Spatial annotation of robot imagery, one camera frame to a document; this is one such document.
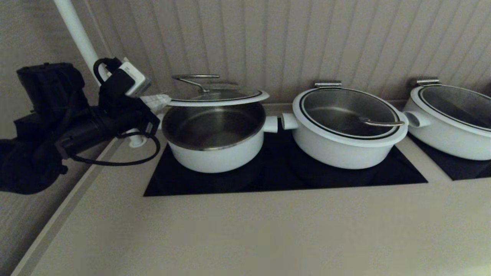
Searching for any small black glass cooktop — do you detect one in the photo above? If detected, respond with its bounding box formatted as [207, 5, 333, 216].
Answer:
[407, 133, 491, 181]

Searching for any white support pole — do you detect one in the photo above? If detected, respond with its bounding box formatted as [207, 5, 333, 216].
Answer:
[53, 0, 147, 148]

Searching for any glass lid white rim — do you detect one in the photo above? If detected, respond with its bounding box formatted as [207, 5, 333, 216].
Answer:
[292, 88, 409, 148]
[410, 85, 491, 138]
[167, 75, 270, 107]

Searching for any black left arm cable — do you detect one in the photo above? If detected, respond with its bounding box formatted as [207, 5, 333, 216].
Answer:
[69, 57, 161, 166]

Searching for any white pot steel interior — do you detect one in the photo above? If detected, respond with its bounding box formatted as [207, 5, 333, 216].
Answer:
[403, 79, 491, 161]
[281, 82, 409, 170]
[155, 81, 278, 174]

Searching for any large black glass cooktop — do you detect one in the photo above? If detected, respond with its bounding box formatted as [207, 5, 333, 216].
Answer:
[144, 132, 428, 197]

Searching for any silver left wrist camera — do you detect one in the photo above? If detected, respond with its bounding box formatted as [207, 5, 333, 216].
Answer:
[117, 62, 151, 97]

